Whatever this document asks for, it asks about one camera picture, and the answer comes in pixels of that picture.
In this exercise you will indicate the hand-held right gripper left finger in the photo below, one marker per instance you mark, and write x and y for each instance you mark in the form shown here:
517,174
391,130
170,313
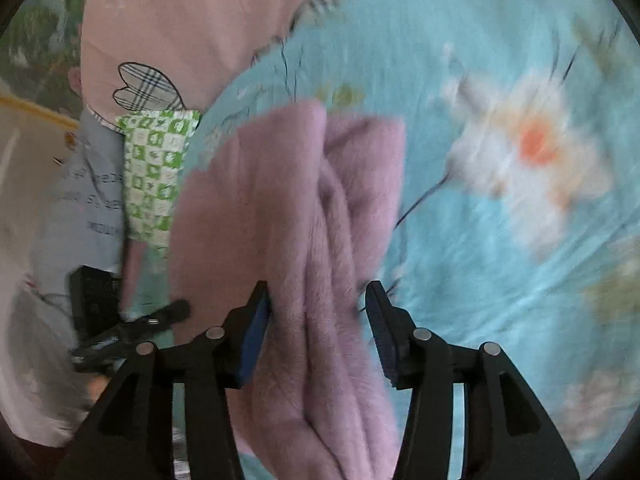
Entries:
255,340

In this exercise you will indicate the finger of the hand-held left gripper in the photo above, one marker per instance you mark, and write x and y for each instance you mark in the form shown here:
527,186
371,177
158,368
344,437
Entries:
170,312

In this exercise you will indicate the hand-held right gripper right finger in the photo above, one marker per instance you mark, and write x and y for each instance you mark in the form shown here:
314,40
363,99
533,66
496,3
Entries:
382,335

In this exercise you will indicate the purple knit sweater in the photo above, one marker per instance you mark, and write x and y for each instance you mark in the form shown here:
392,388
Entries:
310,260

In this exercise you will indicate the white cloth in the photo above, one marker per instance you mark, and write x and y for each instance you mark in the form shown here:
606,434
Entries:
35,360

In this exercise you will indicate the blue floral bedsheet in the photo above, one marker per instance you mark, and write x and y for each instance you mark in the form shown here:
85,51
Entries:
475,285

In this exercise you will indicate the grey printed pillow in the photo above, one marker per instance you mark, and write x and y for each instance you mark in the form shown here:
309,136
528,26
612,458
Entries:
85,195

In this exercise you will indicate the green checked pillow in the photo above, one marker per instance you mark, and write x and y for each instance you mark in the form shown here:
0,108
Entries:
150,170

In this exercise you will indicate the pink quilt with plaid hearts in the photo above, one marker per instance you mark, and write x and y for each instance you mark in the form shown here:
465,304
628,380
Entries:
200,20

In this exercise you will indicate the yellow wooden frame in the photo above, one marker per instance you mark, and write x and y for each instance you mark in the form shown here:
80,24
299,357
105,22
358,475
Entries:
35,107

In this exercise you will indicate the floral wall poster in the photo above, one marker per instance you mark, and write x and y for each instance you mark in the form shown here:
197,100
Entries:
40,35

